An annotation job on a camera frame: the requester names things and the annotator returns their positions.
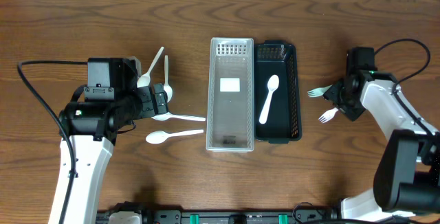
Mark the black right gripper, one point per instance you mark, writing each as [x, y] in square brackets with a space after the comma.
[339, 97]

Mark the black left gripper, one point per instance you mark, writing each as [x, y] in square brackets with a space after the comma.
[153, 100]

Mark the white plastic fork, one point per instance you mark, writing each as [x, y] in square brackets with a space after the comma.
[318, 92]
[328, 115]

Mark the white plastic spoon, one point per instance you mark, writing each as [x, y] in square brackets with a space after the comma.
[272, 85]
[168, 89]
[168, 115]
[145, 79]

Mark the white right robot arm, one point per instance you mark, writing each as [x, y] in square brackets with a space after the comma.
[407, 179]

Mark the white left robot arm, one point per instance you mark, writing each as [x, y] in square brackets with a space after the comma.
[91, 125]

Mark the white plastic spoon upright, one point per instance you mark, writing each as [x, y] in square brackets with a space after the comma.
[168, 89]

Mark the white plastic spoon lowest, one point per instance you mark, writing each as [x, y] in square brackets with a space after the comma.
[158, 137]

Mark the black plastic basket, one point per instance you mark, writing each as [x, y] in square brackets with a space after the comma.
[283, 123]

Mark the clear plastic basket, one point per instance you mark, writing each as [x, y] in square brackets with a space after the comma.
[230, 117]

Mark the black rail with green clips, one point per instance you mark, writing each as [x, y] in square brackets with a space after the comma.
[300, 214]

